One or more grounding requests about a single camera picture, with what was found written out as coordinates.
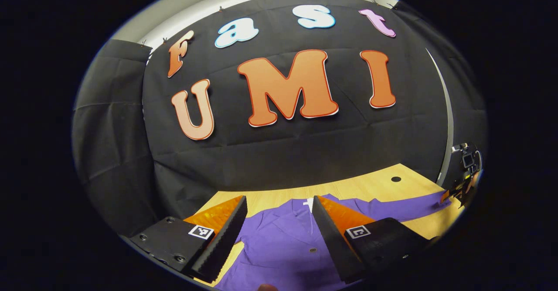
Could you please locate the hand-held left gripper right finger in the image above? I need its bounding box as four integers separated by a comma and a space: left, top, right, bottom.
312, 195, 436, 285

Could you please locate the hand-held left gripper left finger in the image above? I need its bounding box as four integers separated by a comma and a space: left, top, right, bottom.
129, 195, 248, 284

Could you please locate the purple shirt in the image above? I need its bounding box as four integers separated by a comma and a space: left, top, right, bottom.
214, 193, 454, 291

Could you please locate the grey vertical pole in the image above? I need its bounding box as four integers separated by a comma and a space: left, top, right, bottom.
425, 48, 455, 187

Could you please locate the black backdrop cloth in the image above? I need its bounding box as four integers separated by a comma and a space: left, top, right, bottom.
72, 0, 488, 239

